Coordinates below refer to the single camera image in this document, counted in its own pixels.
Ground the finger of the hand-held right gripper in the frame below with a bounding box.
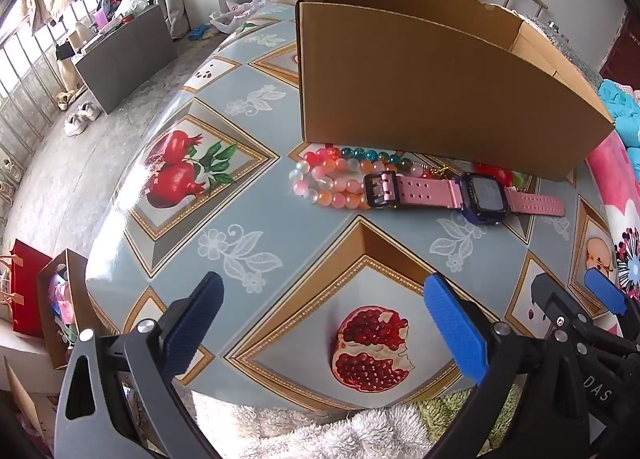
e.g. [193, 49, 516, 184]
[584, 268, 640, 340]
[531, 273, 590, 335]

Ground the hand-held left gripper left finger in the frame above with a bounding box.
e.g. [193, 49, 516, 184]
[54, 271, 226, 459]

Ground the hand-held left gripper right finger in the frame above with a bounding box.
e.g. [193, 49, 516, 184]
[423, 274, 552, 459]

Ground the pink wrist watch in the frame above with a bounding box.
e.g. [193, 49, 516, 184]
[363, 170, 567, 227]

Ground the pink orange bead bracelet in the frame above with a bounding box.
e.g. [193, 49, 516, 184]
[289, 156, 373, 211]

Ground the multicolour bead bracelet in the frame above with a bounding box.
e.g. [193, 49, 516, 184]
[301, 145, 438, 180]

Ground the brown cardboard box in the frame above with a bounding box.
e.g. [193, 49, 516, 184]
[295, 0, 615, 183]

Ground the green fluffy rug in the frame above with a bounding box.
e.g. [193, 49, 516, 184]
[415, 386, 521, 455]

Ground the cardboard box with clutter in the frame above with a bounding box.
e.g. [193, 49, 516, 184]
[36, 249, 108, 370]

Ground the white fluffy blanket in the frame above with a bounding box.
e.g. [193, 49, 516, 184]
[192, 389, 436, 459]

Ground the red paper bag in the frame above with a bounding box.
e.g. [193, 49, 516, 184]
[0, 238, 53, 339]

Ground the blue quilt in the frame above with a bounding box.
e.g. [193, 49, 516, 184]
[597, 79, 640, 147]

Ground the red door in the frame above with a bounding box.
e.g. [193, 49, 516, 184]
[600, 6, 640, 90]

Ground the silver glitter cloth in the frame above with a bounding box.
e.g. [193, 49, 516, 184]
[520, 14, 576, 47]

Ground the grey cabinet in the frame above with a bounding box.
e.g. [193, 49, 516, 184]
[74, 3, 178, 115]

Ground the white plastic bag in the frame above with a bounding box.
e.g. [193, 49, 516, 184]
[210, 0, 268, 35]

